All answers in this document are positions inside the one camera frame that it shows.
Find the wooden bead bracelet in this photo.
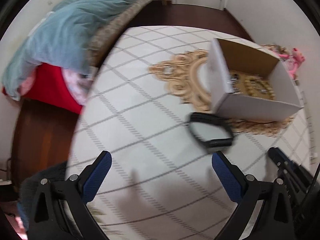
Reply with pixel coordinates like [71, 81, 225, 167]
[228, 69, 276, 100]

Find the white patterned tablecloth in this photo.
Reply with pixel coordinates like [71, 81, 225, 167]
[66, 26, 317, 239]

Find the bed with beige mattress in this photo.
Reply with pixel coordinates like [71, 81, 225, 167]
[87, 0, 167, 67]

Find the red bed sheet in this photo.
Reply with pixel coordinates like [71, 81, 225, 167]
[18, 63, 82, 114]

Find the pink panther plush toy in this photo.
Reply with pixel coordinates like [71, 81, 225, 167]
[278, 47, 305, 80]

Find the black smart watch band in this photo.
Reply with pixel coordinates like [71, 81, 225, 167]
[187, 112, 235, 153]

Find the white cardboard box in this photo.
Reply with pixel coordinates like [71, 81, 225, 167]
[207, 38, 303, 122]

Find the light blue duvet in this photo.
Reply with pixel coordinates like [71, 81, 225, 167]
[2, 0, 138, 101]

